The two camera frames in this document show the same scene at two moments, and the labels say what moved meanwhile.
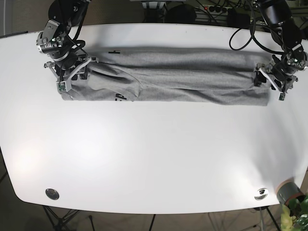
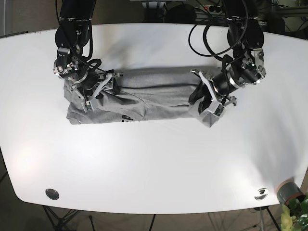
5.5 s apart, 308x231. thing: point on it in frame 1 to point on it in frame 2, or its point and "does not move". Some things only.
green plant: [294, 215] does not move
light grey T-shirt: [172, 75] to [162, 94]
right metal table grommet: [262, 194] does not move
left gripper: [63, 77] to [90, 83]
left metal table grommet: [52, 194] does not move
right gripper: [264, 72] to [250, 70]
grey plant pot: [288, 190] does not move
